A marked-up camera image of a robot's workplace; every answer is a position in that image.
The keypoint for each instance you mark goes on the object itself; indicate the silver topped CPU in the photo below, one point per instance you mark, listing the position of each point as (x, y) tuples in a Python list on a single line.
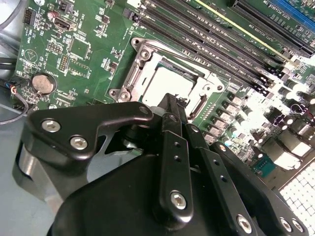
[(169, 83)]

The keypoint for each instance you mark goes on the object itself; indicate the metal socket cover frame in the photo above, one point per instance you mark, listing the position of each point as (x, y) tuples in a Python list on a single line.
[(142, 81)]

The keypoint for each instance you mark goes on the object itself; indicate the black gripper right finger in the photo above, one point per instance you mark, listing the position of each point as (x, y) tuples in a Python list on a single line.
[(209, 155)]

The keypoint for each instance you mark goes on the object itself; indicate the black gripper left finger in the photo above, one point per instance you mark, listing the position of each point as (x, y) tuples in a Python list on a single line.
[(98, 114)]

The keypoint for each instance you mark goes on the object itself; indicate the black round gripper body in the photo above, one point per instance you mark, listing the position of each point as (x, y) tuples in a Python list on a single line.
[(110, 209)]

